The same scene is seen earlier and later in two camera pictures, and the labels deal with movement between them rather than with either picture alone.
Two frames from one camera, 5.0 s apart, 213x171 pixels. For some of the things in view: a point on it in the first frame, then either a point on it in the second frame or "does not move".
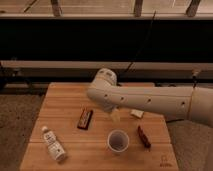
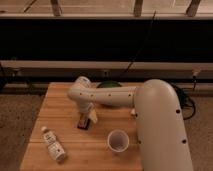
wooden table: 73,133 does not move
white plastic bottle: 55,148 does not move
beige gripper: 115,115 -> 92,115
